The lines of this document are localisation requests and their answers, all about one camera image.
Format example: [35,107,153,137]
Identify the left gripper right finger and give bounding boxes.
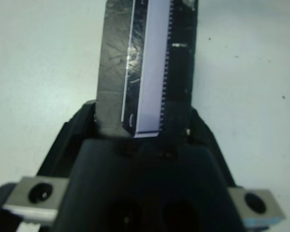
[187,108,235,189]

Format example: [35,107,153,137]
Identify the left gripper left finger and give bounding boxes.
[36,101,104,178]

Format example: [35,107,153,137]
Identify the black printed box lid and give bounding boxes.
[96,0,199,140]

